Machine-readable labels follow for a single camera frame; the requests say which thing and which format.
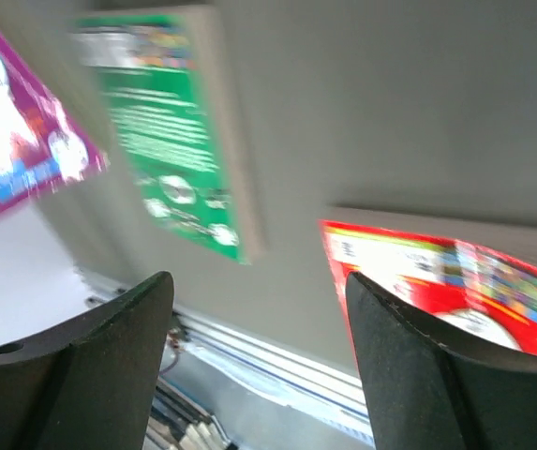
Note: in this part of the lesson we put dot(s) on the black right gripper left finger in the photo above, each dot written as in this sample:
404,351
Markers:
88,382

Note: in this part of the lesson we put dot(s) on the red cartoon paperback book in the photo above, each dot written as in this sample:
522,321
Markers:
478,276

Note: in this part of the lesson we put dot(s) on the aluminium mounting rail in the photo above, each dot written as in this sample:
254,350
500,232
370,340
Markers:
262,395

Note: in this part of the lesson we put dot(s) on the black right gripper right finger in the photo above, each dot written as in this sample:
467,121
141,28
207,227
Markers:
431,385

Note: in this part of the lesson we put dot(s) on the green paperback book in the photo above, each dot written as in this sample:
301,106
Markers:
164,74

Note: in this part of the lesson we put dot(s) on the purple cartoon paperback book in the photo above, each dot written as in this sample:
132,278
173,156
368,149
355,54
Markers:
41,147

